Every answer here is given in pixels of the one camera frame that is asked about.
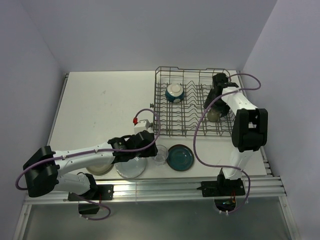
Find clear glass tumbler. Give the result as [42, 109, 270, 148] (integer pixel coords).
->
[154, 144, 169, 166]

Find teal ceramic plate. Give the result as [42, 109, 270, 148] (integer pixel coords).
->
[166, 144, 195, 172]

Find purple cable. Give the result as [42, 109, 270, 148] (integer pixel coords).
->
[192, 72, 262, 176]
[14, 108, 162, 191]

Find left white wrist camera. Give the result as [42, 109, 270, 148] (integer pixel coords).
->
[133, 117, 153, 135]

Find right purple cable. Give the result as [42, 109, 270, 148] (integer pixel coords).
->
[192, 72, 262, 176]

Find beige ceramic plate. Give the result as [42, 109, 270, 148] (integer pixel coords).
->
[86, 164, 113, 176]

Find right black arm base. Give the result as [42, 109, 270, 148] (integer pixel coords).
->
[197, 178, 246, 215]

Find olive ceramic mug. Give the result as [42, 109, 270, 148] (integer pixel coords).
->
[206, 108, 221, 123]

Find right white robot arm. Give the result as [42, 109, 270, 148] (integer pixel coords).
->
[203, 73, 268, 195]

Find grey wire dish rack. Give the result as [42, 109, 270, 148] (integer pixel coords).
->
[150, 66, 242, 137]

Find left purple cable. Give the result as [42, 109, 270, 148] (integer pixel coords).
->
[14, 108, 162, 191]

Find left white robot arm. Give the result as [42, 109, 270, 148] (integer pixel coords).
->
[22, 130, 158, 200]

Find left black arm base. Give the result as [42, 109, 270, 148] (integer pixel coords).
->
[67, 184, 114, 221]

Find aluminium mounting rail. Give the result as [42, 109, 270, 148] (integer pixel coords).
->
[23, 174, 287, 205]

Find teal white ceramic bowl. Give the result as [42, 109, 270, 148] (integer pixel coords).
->
[165, 83, 185, 103]

